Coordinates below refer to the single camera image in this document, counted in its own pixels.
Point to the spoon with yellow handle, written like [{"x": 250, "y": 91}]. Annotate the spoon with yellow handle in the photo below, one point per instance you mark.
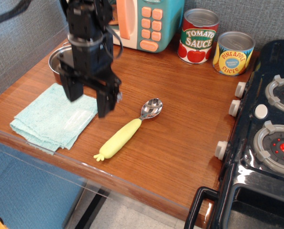
[{"x": 149, "y": 110}]

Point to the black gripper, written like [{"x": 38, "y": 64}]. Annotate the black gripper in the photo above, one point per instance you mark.
[{"x": 89, "y": 64}]

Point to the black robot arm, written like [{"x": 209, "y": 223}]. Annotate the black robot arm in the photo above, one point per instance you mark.
[{"x": 88, "y": 19}]

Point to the teal toy microwave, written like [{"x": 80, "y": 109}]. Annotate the teal toy microwave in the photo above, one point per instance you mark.
[{"x": 146, "y": 25}]

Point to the small steel pot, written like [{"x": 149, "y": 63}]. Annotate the small steel pot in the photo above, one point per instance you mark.
[{"x": 54, "y": 62}]

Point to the black toy stove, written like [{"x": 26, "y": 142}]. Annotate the black toy stove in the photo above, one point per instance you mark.
[{"x": 251, "y": 190}]

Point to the tomato sauce can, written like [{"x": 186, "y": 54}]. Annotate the tomato sauce can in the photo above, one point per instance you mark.
[{"x": 199, "y": 30}]

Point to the light blue folded cloth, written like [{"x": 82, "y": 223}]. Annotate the light blue folded cloth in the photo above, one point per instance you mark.
[{"x": 51, "y": 121}]

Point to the pineapple slices can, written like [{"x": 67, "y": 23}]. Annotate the pineapple slices can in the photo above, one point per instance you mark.
[{"x": 233, "y": 53}]

